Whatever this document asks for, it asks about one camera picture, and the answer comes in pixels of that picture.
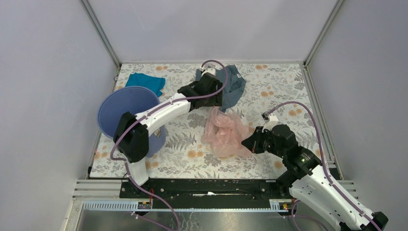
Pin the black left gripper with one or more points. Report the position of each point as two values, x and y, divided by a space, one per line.
216 101

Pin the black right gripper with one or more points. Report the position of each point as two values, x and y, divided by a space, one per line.
253 142

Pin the pink plastic trash bag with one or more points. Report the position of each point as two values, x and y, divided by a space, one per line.
224 134

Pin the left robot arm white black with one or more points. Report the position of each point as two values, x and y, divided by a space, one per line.
156 117

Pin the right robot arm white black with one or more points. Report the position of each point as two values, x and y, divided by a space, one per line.
307 180

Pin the blue plastic trash bin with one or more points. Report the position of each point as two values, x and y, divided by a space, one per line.
117 113

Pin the grey-blue shirt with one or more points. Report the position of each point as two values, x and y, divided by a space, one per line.
230 79

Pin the floral tablecloth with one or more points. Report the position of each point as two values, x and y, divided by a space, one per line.
267 85

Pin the teal cloth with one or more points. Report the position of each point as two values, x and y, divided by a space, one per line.
155 84

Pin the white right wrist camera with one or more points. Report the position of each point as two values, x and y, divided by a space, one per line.
270 120

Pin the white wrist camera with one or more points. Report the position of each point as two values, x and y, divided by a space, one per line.
270 120
208 68

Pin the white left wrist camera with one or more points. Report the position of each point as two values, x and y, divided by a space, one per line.
208 68

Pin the white slotted cable duct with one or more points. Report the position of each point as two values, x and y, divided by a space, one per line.
200 205

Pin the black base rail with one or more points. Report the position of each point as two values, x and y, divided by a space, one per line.
168 191

